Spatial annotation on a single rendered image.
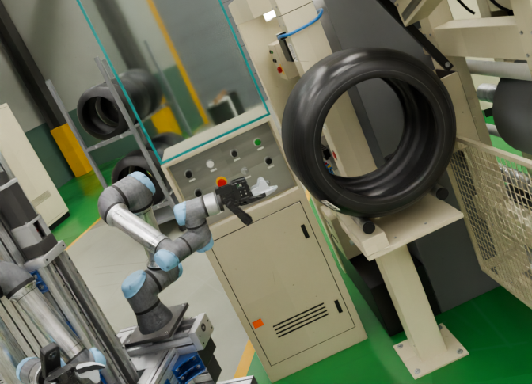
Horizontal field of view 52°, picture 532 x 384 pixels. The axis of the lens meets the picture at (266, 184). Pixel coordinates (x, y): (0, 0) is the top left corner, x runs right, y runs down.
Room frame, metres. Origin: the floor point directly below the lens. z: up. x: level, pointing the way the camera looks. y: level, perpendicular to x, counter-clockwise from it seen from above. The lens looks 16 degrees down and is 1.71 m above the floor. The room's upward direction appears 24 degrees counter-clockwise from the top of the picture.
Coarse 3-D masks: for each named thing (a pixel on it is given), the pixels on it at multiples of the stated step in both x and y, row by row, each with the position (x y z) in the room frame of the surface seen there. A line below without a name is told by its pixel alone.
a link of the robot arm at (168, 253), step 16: (112, 192) 2.03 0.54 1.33; (112, 208) 1.96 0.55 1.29; (112, 224) 1.96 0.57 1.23; (128, 224) 1.89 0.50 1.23; (144, 224) 1.87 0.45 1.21; (144, 240) 1.82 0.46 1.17; (160, 240) 1.79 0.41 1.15; (176, 240) 1.78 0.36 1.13; (160, 256) 1.72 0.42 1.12; (176, 256) 1.73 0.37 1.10
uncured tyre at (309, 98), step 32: (320, 64) 1.87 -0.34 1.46; (352, 64) 1.73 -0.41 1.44; (384, 64) 1.72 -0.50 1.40; (416, 64) 1.74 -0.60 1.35; (320, 96) 1.71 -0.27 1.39; (416, 96) 1.98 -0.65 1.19; (448, 96) 1.75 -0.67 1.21; (288, 128) 1.80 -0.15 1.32; (320, 128) 1.71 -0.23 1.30; (416, 128) 1.99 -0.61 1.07; (448, 128) 1.72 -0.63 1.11; (288, 160) 1.88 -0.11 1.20; (320, 160) 1.71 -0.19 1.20; (416, 160) 1.95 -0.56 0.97; (448, 160) 1.74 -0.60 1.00; (320, 192) 1.73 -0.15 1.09; (352, 192) 1.73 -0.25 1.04; (384, 192) 1.94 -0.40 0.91; (416, 192) 1.72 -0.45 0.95
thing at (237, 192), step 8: (232, 184) 1.80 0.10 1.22; (240, 184) 1.81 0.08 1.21; (248, 184) 1.80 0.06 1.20; (216, 192) 1.81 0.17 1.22; (224, 192) 1.81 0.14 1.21; (232, 192) 1.81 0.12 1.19; (240, 192) 1.80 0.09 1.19; (248, 192) 1.80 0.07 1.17; (224, 200) 1.83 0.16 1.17; (232, 200) 1.81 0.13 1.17; (240, 200) 1.80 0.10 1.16
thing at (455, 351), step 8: (440, 328) 2.26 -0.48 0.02; (448, 336) 2.18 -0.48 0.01; (400, 344) 2.26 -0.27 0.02; (408, 344) 2.25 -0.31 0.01; (448, 344) 2.13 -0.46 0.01; (456, 344) 2.11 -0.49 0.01; (400, 352) 2.22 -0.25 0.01; (408, 352) 2.20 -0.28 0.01; (448, 352) 2.08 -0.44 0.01; (456, 352) 2.06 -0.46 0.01; (464, 352) 2.04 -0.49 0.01; (408, 360) 2.15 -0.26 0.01; (416, 360) 2.12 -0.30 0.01; (432, 360) 2.08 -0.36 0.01; (440, 360) 2.06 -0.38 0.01; (448, 360) 2.04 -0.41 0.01; (408, 368) 2.10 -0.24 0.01; (416, 368) 2.06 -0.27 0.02; (424, 368) 2.05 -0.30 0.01; (432, 368) 2.03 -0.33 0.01; (416, 376) 2.03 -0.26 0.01
